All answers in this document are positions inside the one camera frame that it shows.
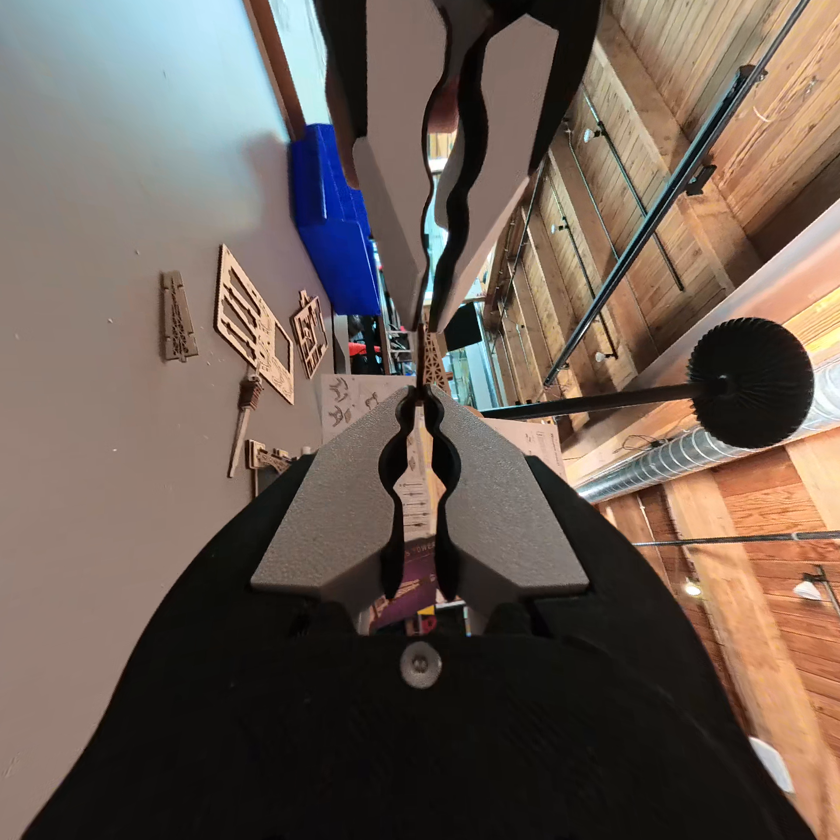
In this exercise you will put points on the grey desk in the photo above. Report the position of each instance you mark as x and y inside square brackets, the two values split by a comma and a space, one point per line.
[98, 197]
[295, 52]

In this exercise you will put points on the black round pleated lamp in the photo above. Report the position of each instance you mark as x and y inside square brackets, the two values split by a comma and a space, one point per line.
[754, 384]

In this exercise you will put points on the white ceiling fixture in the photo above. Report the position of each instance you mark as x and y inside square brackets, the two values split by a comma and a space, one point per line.
[771, 764]

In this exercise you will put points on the person's left hand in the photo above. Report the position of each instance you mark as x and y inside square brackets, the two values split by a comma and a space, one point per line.
[445, 105]

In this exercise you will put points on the wooden laser-cut parts sheet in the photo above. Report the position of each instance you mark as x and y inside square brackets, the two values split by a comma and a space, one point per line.
[237, 266]

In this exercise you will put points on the silver ventilation duct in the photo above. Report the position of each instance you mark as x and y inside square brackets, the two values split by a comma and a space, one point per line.
[656, 459]

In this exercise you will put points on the black ceiling track rail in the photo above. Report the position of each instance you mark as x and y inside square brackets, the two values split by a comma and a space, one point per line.
[658, 223]

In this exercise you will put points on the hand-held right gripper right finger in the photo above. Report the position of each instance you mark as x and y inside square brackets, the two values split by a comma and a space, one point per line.
[512, 525]

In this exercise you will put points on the wooden tower spire piece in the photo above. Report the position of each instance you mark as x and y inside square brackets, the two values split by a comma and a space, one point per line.
[249, 394]

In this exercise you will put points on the black ceiling rod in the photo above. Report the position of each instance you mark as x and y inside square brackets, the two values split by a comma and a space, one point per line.
[754, 538]

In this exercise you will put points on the paper instruction sheet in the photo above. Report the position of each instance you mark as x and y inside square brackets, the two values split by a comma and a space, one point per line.
[348, 407]

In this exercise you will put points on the purple puzzle box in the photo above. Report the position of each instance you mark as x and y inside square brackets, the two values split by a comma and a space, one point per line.
[418, 571]

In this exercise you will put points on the blue plastic bin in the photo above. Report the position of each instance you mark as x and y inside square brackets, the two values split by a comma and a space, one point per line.
[341, 262]

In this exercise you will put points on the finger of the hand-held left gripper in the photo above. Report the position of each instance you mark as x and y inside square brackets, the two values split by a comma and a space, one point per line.
[512, 98]
[394, 98]

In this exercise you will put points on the wooden lattice tower panel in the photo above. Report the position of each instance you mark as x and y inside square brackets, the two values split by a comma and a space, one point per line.
[178, 321]
[436, 361]

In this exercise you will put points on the wooden puzzle frame sheet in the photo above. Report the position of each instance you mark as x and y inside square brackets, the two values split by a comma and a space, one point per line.
[310, 308]

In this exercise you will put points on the wooden tower base model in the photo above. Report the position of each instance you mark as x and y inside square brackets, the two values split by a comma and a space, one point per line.
[266, 456]

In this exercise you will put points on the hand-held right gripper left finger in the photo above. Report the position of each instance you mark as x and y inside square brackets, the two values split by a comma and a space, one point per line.
[328, 525]

